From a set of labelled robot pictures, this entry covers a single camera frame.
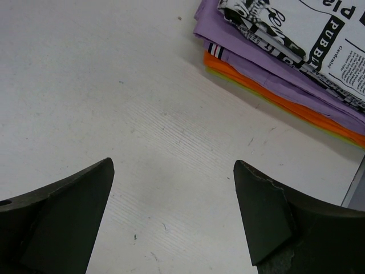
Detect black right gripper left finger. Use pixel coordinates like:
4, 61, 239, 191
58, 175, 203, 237
1, 158, 114, 273

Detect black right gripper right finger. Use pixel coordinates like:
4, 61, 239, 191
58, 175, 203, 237
234, 160, 364, 273

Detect yellow-green folded trousers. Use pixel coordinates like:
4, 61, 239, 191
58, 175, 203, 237
205, 67, 365, 150

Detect orange folded trousers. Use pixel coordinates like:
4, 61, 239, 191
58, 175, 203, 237
204, 51, 364, 148

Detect newspaper print folded trousers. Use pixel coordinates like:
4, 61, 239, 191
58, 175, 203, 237
217, 1, 364, 109

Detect purple folded trousers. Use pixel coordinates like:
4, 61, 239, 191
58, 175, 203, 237
193, 1, 364, 134

